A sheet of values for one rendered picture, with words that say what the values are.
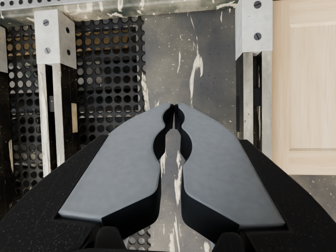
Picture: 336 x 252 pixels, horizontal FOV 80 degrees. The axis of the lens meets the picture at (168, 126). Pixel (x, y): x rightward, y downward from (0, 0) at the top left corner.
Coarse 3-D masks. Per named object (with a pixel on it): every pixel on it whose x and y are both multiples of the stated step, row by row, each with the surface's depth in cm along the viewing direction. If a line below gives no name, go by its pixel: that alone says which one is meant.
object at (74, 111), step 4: (72, 104) 53; (72, 108) 53; (72, 112) 53; (76, 112) 55; (72, 116) 53; (76, 116) 55; (72, 120) 53; (76, 120) 55; (72, 124) 53; (76, 124) 55; (72, 128) 53; (76, 128) 55; (72, 132) 53
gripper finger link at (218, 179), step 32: (192, 128) 9; (224, 128) 9; (192, 160) 7; (224, 160) 7; (192, 192) 6; (224, 192) 6; (256, 192) 6; (192, 224) 7; (224, 224) 6; (256, 224) 5
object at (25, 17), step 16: (112, 0) 48; (128, 0) 48; (144, 0) 47; (160, 0) 47; (176, 0) 46; (192, 0) 46; (208, 0) 46; (224, 0) 46; (272, 0) 47; (0, 16) 52; (16, 16) 51; (32, 16) 51; (80, 16) 52; (96, 16) 52; (112, 16) 52; (128, 16) 53
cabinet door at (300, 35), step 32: (288, 0) 46; (320, 0) 46; (288, 32) 47; (320, 32) 46; (288, 64) 47; (320, 64) 46; (288, 96) 47; (320, 96) 47; (288, 128) 48; (320, 128) 47; (288, 160) 48; (320, 160) 47
